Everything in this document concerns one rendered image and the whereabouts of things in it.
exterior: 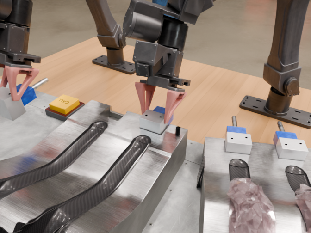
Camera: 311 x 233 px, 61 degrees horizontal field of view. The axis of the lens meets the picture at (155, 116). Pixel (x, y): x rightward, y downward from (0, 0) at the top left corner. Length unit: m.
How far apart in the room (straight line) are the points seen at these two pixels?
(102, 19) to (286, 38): 0.54
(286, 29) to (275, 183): 0.35
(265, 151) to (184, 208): 0.21
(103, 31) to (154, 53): 0.51
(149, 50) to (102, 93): 0.45
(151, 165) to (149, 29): 0.25
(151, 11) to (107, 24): 0.43
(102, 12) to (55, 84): 0.30
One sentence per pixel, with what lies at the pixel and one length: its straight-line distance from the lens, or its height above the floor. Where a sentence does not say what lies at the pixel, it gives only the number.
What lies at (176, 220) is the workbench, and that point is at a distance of 0.53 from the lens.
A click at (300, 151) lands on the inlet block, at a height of 0.88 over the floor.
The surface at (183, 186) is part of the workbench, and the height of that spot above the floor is 0.80.
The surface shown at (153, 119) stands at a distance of 0.55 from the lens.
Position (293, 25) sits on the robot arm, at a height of 1.06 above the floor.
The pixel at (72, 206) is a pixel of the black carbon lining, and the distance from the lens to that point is 0.43.
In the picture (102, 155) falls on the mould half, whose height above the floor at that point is 0.88.
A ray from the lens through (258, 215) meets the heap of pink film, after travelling 0.42.
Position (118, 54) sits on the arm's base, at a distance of 1.03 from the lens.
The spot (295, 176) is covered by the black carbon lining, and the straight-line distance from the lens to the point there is 0.60.
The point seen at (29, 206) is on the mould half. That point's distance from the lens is 0.43.
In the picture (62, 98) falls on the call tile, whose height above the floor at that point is 0.84.
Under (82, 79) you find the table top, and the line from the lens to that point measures 0.99.
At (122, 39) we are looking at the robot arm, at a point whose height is 0.91.
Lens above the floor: 1.25
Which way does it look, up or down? 36 degrees down
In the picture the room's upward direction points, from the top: straight up
